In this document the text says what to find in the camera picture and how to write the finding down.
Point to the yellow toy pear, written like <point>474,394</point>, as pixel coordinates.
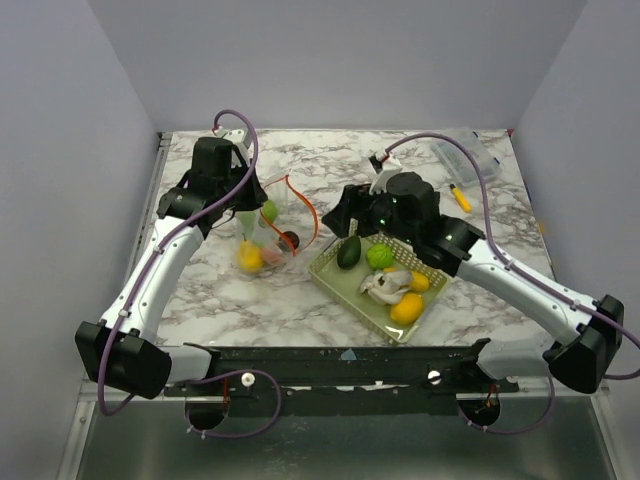
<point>248,257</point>

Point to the white toy mushroom cluster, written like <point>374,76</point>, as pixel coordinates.
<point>386,288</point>

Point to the orange toy peach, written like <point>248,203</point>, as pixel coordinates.
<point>272,255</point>

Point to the bright green toy cabbage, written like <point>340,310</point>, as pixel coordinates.
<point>379,256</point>

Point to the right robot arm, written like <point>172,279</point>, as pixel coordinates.
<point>585,332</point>

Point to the clear zip top bag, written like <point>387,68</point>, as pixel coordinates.
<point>277,232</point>

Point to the dark green toy avocado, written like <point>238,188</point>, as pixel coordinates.
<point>349,253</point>

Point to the yellow toy lemon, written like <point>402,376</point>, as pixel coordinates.
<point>408,310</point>

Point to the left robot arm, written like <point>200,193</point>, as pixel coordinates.
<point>119,349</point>

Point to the black front mounting rail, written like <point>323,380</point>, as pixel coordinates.
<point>340,381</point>

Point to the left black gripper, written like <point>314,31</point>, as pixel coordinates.
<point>256,198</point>

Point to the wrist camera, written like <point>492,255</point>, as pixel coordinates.
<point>385,167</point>
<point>240,137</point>

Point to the green toy cucumber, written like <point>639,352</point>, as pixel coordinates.
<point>269,211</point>

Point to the clear plastic parts box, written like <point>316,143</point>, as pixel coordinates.
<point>456,162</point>

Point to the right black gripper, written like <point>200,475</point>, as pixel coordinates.
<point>345,209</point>

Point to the yellow toy corn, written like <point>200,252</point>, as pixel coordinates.
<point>420,283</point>

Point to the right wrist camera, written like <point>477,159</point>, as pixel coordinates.
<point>385,167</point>

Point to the pale green plastic basket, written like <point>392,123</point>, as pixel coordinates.
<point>342,286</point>

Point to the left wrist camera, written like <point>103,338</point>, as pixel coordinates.
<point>240,137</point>

